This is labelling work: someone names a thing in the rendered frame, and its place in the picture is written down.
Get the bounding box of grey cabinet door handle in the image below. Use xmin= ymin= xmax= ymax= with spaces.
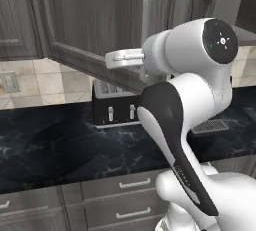
xmin=141 ymin=0 xmax=156 ymax=47

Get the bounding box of black toaster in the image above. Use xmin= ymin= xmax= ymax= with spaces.
xmin=91 ymin=78 xmax=142 ymax=130

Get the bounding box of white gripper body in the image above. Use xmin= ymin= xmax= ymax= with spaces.
xmin=104 ymin=48 xmax=147 ymax=70

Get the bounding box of grey drawer front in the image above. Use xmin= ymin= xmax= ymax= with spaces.
xmin=80 ymin=167 xmax=172 ymax=201
xmin=83 ymin=190 xmax=170 ymax=230
xmin=0 ymin=186 xmax=65 ymax=217

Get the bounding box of grey wood cabinet door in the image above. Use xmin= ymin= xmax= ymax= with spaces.
xmin=27 ymin=0 xmax=174 ymax=94

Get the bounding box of open grey wall cabinet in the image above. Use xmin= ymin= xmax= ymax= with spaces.
xmin=168 ymin=0 xmax=256 ymax=47

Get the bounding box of grey wall outlet plate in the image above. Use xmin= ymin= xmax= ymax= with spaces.
xmin=0 ymin=71 xmax=21 ymax=94

